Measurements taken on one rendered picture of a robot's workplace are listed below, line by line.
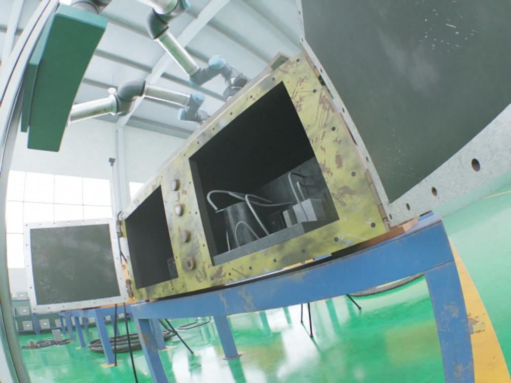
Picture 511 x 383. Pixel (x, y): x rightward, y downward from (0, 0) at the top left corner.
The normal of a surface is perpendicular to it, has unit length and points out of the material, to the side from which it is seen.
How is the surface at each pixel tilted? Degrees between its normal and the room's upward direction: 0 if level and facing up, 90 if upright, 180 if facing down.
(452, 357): 90
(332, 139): 90
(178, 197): 90
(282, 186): 90
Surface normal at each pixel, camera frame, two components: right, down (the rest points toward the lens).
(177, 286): -0.65, -0.06
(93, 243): 0.54, -0.40
